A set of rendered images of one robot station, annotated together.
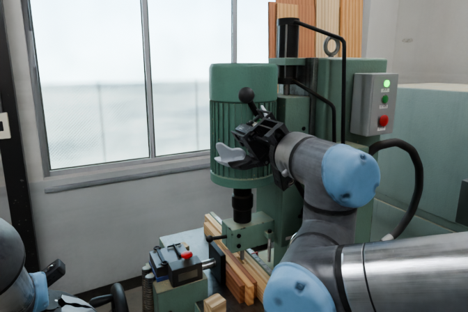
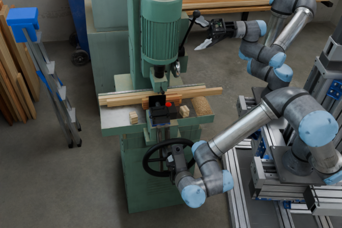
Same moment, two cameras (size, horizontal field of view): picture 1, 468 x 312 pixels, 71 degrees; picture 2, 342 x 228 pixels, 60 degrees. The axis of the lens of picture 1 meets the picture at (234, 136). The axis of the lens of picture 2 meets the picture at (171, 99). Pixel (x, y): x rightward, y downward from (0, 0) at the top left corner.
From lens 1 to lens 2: 139 cm
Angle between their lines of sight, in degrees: 74
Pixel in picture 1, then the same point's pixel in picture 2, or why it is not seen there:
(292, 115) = not seen: hidden behind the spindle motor
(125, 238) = not seen: outside the picture
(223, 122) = (173, 31)
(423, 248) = (288, 35)
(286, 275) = (281, 55)
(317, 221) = (256, 44)
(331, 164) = (262, 27)
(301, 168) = (251, 32)
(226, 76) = (177, 6)
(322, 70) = not seen: outside the picture
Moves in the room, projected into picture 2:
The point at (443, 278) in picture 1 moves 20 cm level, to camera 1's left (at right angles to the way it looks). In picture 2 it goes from (292, 37) to (296, 60)
